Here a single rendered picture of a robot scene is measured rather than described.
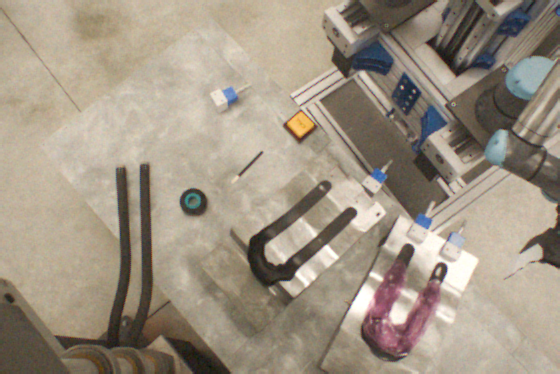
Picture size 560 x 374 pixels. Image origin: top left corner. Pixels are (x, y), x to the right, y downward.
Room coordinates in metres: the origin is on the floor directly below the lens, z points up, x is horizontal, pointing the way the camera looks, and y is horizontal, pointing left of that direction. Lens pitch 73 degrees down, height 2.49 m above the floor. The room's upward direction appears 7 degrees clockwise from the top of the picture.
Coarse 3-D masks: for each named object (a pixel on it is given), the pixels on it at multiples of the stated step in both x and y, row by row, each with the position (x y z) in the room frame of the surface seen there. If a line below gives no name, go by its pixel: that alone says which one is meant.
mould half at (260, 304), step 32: (320, 160) 0.57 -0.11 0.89; (288, 192) 0.47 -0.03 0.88; (352, 192) 0.49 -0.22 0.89; (256, 224) 0.35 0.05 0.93; (320, 224) 0.38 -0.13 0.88; (352, 224) 0.39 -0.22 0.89; (224, 256) 0.26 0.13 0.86; (288, 256) 0.27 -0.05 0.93; (320, 256) 0.29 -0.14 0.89; (224, 288) 0.17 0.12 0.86; (256, 288) 0.18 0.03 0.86; (288, 288) 0.18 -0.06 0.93; (256, 320) 0.09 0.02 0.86
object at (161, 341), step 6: (162, 336) 0.02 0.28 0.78; (156, 342) 0.00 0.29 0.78; (162, 342) 0.00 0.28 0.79; (168, 342) 0.01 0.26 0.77; (150, 348) -0.02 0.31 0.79; (168, 348) -0.01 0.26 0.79; (174, 348) -0.01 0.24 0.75; (180, 360) -0.04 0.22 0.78; (180, 366) -0.05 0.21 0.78; (186, 366) -0.05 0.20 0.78; (180, 372) -0.07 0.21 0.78; (186, 372) -0.07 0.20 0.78; (192, 372) -0.07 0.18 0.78
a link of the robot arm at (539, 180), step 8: (552, 160) 0.47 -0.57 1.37; (544, 168) 0.45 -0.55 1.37; (552, 168) 0.45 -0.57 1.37; (536, 176) 0.43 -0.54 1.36; (544, 176) 0.43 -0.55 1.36; (552, 176) 0.43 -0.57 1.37; (536, 184) 0.42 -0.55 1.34; (544, 184) 0.42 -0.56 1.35; (552, 184) 0.42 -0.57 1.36; (544, 192) 0.42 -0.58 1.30; (552, 192) 0.41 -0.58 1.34; (552, 200) 0.40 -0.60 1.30
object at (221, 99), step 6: (216, 90) 0.78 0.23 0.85; (228, 90) 0.79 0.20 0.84; (240, 90) 0.80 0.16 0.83; (216, 96) 0.76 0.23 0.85; (222, 96) 0.76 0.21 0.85; (228, 96) 0.77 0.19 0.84; (234, 96) 0.77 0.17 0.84; (216, 102) 0.74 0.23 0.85; (222, 102) 0.74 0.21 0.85; (228, 102) 0.75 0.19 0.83; (216, 108) 0.73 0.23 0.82; (222, 108) 0.73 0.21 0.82
